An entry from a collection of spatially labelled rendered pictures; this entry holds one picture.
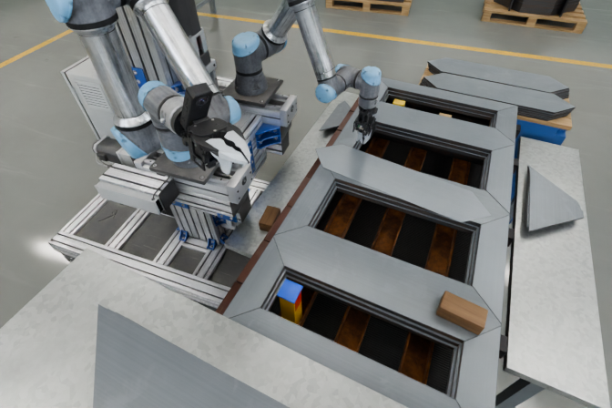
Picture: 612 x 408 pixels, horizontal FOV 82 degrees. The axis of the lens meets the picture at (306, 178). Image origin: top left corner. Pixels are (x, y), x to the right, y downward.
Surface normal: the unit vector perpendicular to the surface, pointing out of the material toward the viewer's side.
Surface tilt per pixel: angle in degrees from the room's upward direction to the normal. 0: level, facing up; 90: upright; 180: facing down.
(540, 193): 0
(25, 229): 0
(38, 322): 0
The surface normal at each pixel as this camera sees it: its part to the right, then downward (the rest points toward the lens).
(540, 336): -0.01, -0.71
